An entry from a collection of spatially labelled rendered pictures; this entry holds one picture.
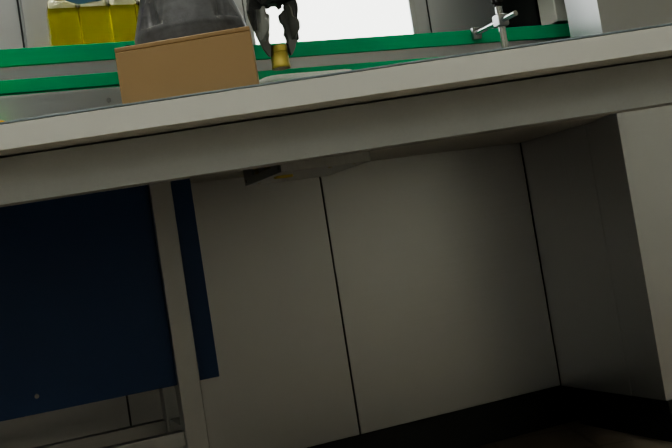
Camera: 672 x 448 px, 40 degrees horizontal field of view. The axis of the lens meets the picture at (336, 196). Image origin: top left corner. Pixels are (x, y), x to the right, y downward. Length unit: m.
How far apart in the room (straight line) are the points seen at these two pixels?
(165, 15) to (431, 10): 1.21
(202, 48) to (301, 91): 0.14
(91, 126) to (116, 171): 0.07
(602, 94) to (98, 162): 0.66
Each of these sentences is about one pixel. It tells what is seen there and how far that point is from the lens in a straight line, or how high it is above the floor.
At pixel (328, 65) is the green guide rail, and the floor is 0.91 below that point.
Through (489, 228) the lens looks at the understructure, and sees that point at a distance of 2.32.
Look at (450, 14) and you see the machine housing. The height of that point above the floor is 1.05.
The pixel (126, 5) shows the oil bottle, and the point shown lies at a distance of 1.91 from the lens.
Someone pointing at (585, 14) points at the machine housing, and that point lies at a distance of 2.16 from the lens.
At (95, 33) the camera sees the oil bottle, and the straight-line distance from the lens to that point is 1.89.
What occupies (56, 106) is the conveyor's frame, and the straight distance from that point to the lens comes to 1.72.
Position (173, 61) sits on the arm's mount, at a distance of 1.20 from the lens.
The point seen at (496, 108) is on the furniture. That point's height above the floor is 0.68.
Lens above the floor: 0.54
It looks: 3 degrees up
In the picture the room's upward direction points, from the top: 9 degrees counter-clockwise
